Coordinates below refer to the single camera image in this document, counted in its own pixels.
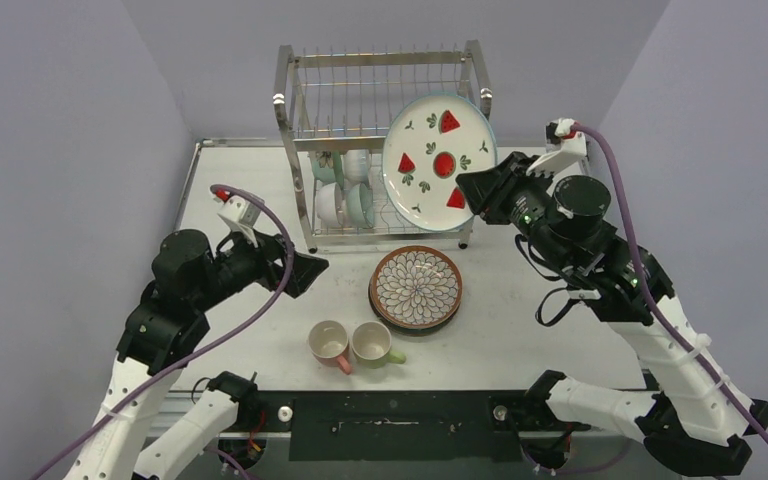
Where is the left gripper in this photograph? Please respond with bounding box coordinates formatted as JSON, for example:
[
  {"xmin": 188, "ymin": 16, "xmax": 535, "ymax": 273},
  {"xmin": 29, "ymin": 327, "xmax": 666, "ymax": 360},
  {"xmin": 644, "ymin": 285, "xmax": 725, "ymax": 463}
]
[{"xmin": 193, "ymin": 219, "xmax": 328, "ymax": 310}]

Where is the strawberry pattern top plate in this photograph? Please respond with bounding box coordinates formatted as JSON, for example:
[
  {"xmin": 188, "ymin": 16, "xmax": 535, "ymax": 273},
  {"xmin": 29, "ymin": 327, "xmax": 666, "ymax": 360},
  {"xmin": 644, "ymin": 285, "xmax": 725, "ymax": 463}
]
[{"xmin": 381, "ymin": 93, "xmax": 498, "ymax": 232}]

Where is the brown rim flower plate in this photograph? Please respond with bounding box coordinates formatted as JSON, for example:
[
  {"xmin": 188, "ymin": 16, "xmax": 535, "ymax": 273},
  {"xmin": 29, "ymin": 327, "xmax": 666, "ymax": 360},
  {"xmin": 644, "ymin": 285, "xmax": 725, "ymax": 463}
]
[{"xmin": 369, "ymin": 245, "xmax": 464, "ymax": 326}]

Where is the stainless steel dish rack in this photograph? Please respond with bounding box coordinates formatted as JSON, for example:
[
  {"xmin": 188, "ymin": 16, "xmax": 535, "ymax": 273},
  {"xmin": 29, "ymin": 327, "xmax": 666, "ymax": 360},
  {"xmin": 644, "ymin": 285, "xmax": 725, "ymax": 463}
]
[{"xmin": 273, "ymin": 39, "xmax": 493, "ymax": 253}]

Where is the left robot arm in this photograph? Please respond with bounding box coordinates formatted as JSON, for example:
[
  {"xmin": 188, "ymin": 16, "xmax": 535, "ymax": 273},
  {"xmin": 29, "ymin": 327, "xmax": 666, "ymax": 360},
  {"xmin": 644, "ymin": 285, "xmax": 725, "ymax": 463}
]
[{"xmin": 66, "ymin": 229, "xmax": 329, "ymax": 479}]

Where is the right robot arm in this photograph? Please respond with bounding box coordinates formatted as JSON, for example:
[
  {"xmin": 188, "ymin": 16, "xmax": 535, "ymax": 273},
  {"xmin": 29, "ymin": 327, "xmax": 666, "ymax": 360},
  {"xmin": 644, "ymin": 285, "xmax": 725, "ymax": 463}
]
[{"xmin": 456, "ymin": 152, "xmax": 768, "ymax": 477}]

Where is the dark bottom plate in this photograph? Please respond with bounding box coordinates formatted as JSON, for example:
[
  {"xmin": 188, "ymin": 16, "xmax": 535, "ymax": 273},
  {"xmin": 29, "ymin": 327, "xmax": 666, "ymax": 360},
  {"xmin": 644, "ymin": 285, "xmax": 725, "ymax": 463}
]
[{"xmin": 368, "ymin": 280, "xmax": 461, "ymax": 337}]

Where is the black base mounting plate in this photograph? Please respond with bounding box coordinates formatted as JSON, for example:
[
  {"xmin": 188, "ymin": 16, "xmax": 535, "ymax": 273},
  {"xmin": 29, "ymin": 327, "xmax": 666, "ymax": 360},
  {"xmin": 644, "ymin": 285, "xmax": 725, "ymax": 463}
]
[{"xmin": 218, "ymin": 390, "xmax": 586, "ymax": 467}]

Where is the pink handled cream mug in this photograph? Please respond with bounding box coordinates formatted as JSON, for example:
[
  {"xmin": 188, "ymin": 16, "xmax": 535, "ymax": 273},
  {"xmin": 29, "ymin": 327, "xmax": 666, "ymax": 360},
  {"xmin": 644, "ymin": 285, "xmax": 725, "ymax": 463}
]
[{"xmin": 307, "ymin": 320, "xmax": 353, "ymax": 375}]

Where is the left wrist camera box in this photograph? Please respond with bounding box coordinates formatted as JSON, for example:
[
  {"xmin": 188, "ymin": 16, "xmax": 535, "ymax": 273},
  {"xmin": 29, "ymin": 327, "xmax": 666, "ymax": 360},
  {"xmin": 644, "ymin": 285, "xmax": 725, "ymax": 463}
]
[{"xmin": 211, "ymin": 185, "xmax": 261, "ymax": 251}]

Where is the green handled cream mug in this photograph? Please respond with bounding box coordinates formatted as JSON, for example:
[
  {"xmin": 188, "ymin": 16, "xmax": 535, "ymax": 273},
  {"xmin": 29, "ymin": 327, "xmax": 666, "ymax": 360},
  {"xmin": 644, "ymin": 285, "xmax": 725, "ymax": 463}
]
[{"xmin": 350, "ymin": 322, "xmax": 407, "ymax": 369}]

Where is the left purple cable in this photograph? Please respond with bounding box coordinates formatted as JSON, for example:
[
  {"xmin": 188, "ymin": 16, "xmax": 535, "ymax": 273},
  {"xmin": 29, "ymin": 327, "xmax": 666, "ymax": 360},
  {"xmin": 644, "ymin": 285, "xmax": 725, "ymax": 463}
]
[{"xmin": 26, "ymin": 184, "xmax": 297, "ymax": 480}]

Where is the purple cable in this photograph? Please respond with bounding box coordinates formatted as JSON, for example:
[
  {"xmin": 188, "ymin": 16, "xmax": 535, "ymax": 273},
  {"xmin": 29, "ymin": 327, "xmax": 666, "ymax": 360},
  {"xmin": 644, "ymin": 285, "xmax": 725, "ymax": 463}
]
[
  {"xmin": 26, "ymin": 184, "xmax": 297, "ymax": 480},
  {"xmin": 569, "ymin": 121, "xmax": 768, "ymax": 480}
]

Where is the aluminium front rail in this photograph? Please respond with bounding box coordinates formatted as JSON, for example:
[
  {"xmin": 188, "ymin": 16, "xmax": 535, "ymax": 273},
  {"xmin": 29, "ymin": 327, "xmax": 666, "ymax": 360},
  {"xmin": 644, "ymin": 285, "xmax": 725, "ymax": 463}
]
[{"xmin": 102, "ymin": 389, "xmax": 695, "ymax": 439}]

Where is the aluminium rail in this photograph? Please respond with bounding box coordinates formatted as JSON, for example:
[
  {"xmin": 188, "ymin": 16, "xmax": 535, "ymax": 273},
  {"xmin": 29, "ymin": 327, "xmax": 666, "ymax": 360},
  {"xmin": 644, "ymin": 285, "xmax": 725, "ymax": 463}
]
[
  {"xmin": 102, "ymin": 389, "xmax": 695, "ymax": 439},
  {"xmin": 555, "ymin": 175, "xmax": 654, "ymax": 360}
]

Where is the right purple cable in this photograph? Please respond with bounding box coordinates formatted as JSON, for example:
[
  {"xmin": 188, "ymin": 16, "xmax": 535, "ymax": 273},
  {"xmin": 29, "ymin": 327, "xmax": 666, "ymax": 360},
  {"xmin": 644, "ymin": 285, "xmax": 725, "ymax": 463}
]
[{"xmin": 569, "ymin": 121, "xmax": 768, "ymax": 480}]

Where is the aluminium right side rail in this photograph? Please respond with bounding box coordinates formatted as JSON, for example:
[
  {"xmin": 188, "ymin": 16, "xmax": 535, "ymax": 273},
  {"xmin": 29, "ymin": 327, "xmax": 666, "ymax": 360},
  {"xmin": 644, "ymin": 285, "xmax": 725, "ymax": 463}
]
[{"xmin": 555, "ymin": 175, "xmax": 654, "ymax": 360}]

